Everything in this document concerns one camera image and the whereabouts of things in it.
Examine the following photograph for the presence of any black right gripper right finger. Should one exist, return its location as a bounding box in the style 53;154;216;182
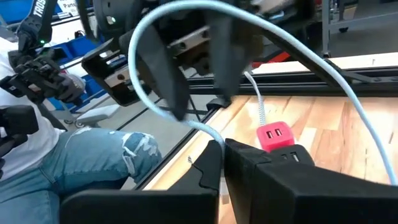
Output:
224;139;398;224

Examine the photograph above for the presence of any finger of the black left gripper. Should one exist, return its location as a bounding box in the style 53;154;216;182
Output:
208;14;249;99
138;24;190;121

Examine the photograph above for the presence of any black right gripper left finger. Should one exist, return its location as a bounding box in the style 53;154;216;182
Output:
58;139;224;224

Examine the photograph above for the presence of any white braided USB cable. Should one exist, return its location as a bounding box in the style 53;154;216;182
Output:
243;70;267;127

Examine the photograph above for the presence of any red USB charger cube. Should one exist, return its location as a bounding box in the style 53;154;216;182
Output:
256;121;295;153

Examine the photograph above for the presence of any person's hand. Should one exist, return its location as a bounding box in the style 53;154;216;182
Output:
54;73;86;105

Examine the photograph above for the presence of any blue storage bin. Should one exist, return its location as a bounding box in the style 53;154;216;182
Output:
45;35;108;113

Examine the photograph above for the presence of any person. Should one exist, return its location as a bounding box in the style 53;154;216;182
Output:
0;37;162;224

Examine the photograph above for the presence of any grey metal bench frame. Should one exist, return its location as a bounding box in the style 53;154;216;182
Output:
320;0;398;58

